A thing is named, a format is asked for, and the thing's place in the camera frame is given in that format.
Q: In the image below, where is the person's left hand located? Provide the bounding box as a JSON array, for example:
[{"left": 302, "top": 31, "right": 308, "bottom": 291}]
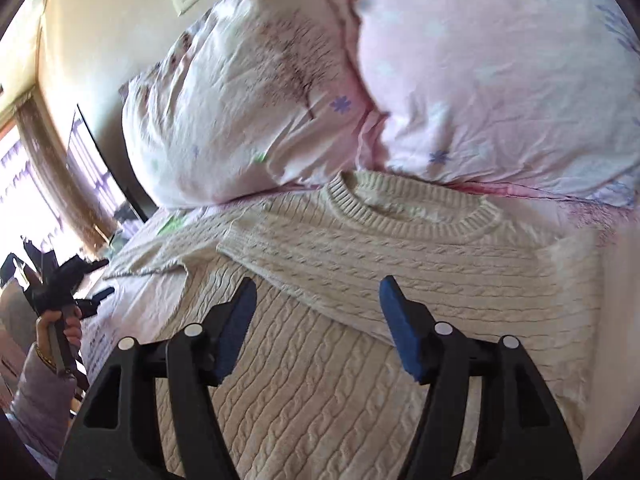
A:
[{"left": 36, "top": 307, "right": 82, "bottom": 351}]

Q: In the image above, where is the pink floral bed sheet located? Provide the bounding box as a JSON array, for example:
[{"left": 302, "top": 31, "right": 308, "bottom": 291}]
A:
[{"left": 79, "top": 179, "right": 640, "bottom": 476}]

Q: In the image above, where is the left pink floral pillow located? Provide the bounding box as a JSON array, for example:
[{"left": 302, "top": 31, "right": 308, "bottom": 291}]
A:
[{"left": 122, "top": 0, "right": 382, "bottom": 209}]

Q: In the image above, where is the lavender left sleeve forearm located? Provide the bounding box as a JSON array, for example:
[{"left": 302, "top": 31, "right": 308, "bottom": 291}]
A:
[{"left": 6, "top": 344, "right": 76, "bottom": 476}]

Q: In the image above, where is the beige cable-knit sweater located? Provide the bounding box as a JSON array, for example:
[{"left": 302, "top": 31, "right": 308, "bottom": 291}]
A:
[{"left": 102, "top": 169, "right": 609, "bottom": 480}]

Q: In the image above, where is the right pink floral pillow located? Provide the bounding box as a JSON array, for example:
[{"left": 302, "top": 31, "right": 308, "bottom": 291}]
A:
[{"left": 354, "top": 0, "right": 639, "bottom": 208}]

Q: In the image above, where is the pink floral pillow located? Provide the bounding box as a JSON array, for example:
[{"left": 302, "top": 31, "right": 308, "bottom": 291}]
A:
[
  {"left": 354, "top": 0, "right": 639, "bottom": 208},
  {"left": 122, "top": 0, "right": 382, "bottom": 209}
]

